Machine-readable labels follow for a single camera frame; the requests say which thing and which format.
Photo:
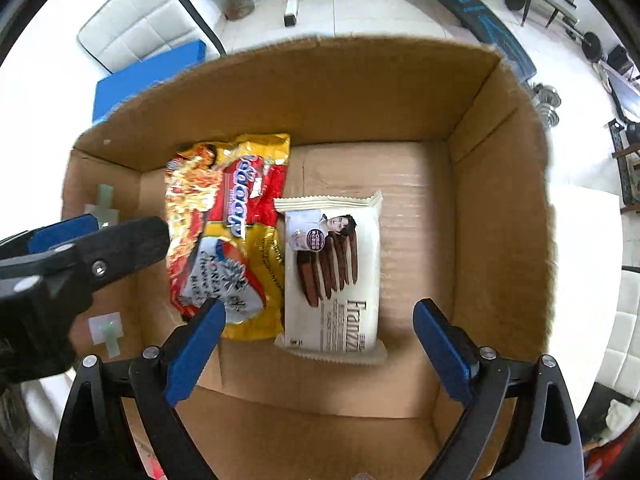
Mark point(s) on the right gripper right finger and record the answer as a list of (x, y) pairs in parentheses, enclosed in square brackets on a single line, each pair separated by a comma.
[(478, 384)]

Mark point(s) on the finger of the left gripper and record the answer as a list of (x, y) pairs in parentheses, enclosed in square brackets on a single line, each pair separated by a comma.
[(110, 254), (43, 239)]

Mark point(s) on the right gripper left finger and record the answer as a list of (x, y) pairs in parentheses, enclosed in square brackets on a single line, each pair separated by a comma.
[(164, 376)]

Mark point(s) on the red yellow noodle packet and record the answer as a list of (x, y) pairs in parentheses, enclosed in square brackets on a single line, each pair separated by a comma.
[(224, 241)]

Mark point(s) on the blue box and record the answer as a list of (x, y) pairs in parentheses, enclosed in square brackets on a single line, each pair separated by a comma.
[(138, 77)]

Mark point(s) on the white Franzzi biscuit packet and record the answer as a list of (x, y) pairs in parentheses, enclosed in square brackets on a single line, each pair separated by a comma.
[(332, 278)]

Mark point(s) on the white padded chair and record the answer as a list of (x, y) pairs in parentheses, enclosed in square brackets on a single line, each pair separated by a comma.
[(124, 32)]

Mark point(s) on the black blue workout bench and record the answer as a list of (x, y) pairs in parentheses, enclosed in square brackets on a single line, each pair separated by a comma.
[(487, 28)]

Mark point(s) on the black barbell weights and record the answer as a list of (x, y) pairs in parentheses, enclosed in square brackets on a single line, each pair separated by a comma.
[(566, 12)]

